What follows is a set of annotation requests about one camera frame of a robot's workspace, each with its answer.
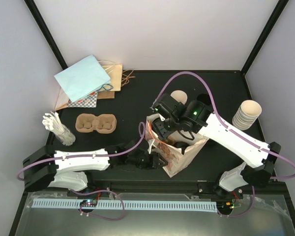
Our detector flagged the cream bear paper bag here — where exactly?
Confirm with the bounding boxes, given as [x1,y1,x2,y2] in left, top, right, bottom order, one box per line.
[145,115,208,177]

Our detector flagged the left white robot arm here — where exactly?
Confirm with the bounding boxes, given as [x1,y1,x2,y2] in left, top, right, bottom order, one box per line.
[18,142,168,196]

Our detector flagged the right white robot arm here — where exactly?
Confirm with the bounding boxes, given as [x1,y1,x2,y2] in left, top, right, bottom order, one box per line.
[151,94,281,198]

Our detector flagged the stack of white cups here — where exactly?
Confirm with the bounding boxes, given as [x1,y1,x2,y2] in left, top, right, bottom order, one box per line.
[232,100,262,131]

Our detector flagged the checkered paper bag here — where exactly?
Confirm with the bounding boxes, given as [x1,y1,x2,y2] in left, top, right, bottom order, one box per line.
[67,92,98,108]

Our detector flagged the brown kraft paper bag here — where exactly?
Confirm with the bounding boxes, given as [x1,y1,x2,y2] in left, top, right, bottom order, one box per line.
[55,64,122,111]

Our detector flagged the white plastic cutlery bunch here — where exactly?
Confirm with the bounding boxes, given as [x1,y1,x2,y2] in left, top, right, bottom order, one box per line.
[42,112,76,146]

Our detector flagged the light blue paper bag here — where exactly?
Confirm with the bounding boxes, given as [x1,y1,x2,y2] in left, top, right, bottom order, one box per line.
[54,55,110,102]

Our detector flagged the light blue cable chain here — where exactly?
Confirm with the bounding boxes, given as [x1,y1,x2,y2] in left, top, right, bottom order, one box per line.
[31,198,219,214]

